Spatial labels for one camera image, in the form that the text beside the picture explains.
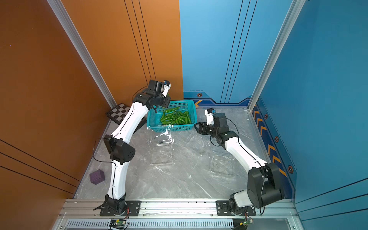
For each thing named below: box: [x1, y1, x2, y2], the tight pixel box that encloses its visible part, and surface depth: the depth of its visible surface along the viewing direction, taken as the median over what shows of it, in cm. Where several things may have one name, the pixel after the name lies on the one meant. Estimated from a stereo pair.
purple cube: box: [89, 169, 106, 185], surface depth 82 cm
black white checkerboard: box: [105, 103, 131, 126], surface depth 114 cm
